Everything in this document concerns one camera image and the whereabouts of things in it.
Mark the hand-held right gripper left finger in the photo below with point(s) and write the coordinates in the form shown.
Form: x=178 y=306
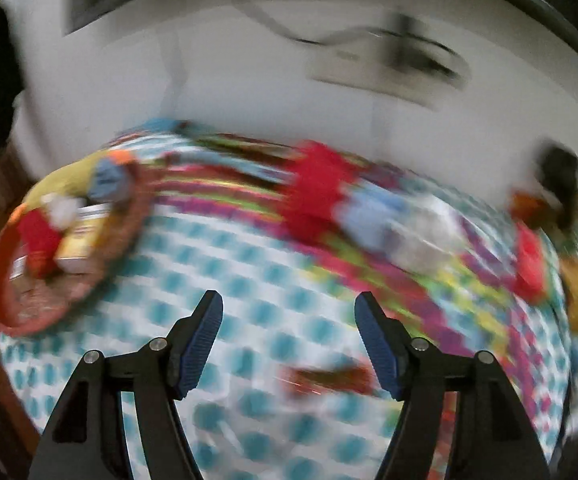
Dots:
x=199 y=345

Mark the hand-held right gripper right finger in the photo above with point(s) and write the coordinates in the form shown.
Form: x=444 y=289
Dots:
x=376 y=345

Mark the red brown round tray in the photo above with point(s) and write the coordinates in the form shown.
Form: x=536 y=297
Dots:
x=44 y=310

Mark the light blue sock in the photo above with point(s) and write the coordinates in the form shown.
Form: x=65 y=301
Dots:
x=369 y=215
x=109 y=180

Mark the red box with barcode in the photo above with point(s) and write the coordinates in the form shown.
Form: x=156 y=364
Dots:
x=39 y=240

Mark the red gold snack wrapper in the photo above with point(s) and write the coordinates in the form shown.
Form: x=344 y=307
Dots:
x=329 y=377

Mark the white rolled sock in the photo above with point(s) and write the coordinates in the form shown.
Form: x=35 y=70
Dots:
x=429 y=240

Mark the small yellow box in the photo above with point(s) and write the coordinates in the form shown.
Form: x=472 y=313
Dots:
x=81 y=247

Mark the red sock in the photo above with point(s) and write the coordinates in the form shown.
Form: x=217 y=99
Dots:
x=316 y=190

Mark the red green box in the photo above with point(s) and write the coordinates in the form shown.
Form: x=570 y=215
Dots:
x=529 y=265

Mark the orange snack packet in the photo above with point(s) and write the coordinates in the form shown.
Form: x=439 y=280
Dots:
x=529 y=205

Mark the yellow green plush duck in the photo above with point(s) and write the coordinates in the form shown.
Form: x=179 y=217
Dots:
x=69 y=180

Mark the black clamp holder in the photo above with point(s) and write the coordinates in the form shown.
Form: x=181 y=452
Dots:
x=561 y=175

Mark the black plug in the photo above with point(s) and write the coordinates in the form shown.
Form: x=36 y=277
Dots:
x=441 y=62

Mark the black charger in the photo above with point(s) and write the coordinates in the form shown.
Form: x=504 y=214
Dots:
x=401 y=40

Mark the white wall power outlet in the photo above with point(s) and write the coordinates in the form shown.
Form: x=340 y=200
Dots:
x=419 y=90

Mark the white wall socket plate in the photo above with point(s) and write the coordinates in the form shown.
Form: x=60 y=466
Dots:
x=344 y=65

